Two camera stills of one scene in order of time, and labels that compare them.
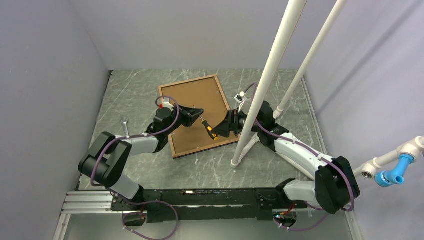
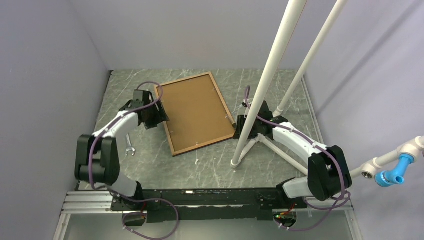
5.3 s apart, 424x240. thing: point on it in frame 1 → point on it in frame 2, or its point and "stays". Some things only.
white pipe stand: [368, 170] stays
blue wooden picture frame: [204, 93] stays
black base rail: [208, 205] stays
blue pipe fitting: [389, 178] stays
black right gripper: [225, 127] → [241, 121]
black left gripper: [190, 115] → [161, 116]
